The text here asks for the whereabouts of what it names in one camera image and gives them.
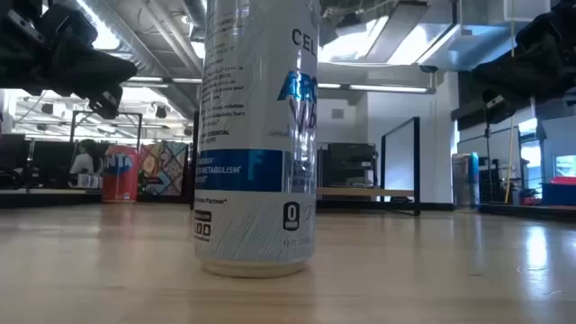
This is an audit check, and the yellow cord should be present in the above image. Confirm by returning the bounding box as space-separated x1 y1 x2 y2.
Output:
503 0 518 204

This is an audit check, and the white Celsius slim can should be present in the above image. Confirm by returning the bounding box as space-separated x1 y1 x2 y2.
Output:
193 0 320 279

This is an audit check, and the silver round ventilation duct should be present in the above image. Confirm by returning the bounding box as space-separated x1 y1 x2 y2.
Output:
49 0 208 121

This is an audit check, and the black frame wooden shelf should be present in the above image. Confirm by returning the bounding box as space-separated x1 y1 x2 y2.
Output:
188 110 422 217

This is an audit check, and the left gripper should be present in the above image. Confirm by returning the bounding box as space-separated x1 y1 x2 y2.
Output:
0 0 139 121

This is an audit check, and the black tripod stand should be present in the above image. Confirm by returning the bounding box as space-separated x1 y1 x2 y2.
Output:
481 121 494 203

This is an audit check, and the small red container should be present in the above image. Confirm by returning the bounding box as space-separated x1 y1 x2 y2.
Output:
518 187 541 207

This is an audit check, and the silver rectangular air duct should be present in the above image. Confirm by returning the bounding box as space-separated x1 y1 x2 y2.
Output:
386 0 553 73

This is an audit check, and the blue bin red lid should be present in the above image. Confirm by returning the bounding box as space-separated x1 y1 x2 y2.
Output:
541 175 576 207

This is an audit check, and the black perforated rack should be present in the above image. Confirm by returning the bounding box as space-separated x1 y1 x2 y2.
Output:
477 156 504 204

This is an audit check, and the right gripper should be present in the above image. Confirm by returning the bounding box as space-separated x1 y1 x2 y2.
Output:
472 0 576 125

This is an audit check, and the long linear ceiling light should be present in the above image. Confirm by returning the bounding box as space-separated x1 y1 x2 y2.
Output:
120 75 437 95

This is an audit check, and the person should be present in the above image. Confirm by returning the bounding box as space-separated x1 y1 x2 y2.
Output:
68 138 104 189

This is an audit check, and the black table frame rail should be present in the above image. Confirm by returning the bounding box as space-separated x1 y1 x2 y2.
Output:
0 187 194 209
317 200 455 212
454 202 576 222

